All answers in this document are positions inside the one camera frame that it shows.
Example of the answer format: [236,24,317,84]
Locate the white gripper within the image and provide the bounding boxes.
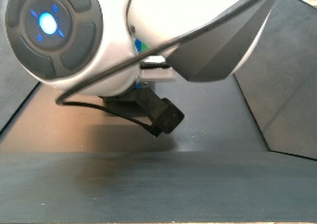
[140,56,176,82]

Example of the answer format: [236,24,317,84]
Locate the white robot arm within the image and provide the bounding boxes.
[3,0,275,96]

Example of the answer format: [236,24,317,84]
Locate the black cable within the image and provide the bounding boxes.
[54,0,276,138]

